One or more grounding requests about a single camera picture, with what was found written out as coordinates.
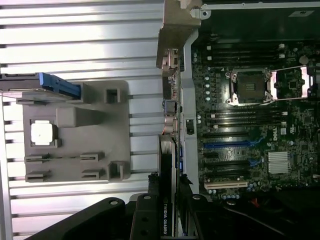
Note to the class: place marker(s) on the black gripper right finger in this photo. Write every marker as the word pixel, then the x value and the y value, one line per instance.
pixel 225 222

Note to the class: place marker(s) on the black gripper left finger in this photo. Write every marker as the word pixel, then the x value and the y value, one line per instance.
pixel 100 220

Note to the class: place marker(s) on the hard disk with blue caddy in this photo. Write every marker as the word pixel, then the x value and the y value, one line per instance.
pixel 60 83

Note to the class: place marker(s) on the blue expansion slot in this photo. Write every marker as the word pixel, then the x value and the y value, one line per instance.
pixel 225 144

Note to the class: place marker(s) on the open metal socket cover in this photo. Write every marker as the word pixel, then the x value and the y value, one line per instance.
pixel 277 85

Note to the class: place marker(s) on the open black PC case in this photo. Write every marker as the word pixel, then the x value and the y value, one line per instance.
pixel 187 100

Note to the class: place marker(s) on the white expansion slot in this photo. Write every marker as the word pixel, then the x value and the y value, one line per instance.
pixel 225 185

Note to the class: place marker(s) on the silver CPU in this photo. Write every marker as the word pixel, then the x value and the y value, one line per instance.
pixel 42 133

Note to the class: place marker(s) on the green motherboard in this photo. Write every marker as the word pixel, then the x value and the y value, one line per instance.
pixel 300 125

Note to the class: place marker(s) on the grey parts rack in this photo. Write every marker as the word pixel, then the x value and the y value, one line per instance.
pixel 105 140

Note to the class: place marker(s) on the black expansion slot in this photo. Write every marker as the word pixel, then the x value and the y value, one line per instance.
pixel 225 134

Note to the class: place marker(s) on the silver coin battery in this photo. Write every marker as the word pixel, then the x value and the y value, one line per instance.
pixel 303 59

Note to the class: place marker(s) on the CPU socket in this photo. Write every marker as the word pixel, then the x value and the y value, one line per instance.
pixel 250 86

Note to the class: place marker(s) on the silver chipset heatsink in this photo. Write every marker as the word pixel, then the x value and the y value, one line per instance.
pixel 279 162

